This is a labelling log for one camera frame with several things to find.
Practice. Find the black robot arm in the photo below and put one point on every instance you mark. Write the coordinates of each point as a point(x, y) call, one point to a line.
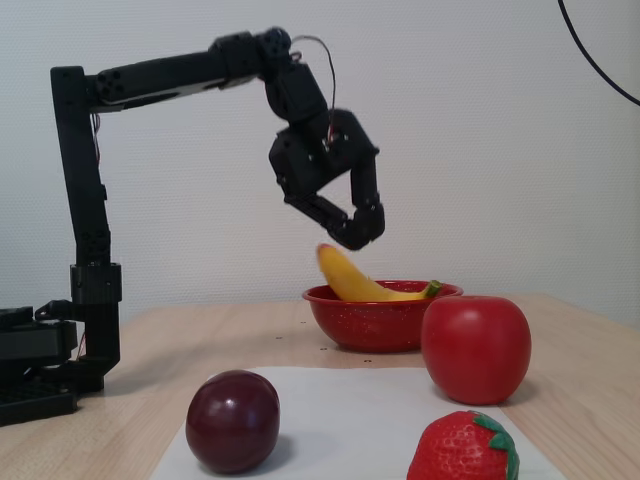
point(85, 190)

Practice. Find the red speckled bowl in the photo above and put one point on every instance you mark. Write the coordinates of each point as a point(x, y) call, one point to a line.
point(370, 325)

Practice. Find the purple plastic plum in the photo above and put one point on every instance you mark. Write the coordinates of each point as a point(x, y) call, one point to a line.
point(232, 422)

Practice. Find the yellow plastic banana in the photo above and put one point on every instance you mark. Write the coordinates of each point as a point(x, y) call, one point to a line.
point(350, 282)

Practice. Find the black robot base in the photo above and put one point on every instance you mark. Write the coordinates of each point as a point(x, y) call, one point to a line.
point(50, 360)

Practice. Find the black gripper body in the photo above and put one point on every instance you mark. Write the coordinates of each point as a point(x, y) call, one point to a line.
point(320, 162)

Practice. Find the red plastic apple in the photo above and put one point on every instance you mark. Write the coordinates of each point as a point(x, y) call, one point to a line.
point(475, 350)

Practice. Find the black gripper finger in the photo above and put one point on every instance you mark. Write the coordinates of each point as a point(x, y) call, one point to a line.
point(367, 210)
point(320, 212)

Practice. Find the red plastic strawberry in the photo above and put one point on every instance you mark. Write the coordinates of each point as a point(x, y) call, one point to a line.
point(455, 450)

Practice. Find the white paper sheet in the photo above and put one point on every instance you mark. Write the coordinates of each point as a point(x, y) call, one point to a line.
point(340, 415)

